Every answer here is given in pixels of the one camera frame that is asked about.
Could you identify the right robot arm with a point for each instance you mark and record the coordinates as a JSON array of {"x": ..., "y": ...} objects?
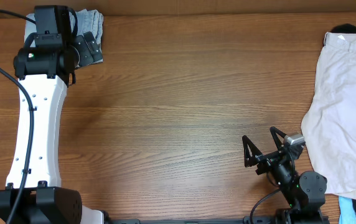
[{"x": 304, "y": 193}]

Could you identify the light blue denim shorts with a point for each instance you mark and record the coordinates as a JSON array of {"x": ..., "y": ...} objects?
[{"x": 81, "y": 22}]

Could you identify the light blue cloth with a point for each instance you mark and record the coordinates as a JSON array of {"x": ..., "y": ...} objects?
[{"x": 347, "y": 212}]

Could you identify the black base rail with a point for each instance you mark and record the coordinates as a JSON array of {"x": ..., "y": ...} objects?
[{"x": 193, "y": 221}]

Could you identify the beige cotton shorts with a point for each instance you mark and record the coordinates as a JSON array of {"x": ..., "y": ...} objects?
[{"x": 329, "y": 126}]

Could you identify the black garment top right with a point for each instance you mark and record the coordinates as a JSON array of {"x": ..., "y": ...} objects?
[{"x": 344, "y": 29}]

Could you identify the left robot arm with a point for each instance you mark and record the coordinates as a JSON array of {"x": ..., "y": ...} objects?
[{"x": 44, "y": 69}]

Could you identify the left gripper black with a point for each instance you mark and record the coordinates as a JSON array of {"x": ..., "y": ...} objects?
[{"x": 88, "y": 48}]

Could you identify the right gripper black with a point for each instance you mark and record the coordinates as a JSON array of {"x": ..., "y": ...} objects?
[{"x": 269, "y": 158}]

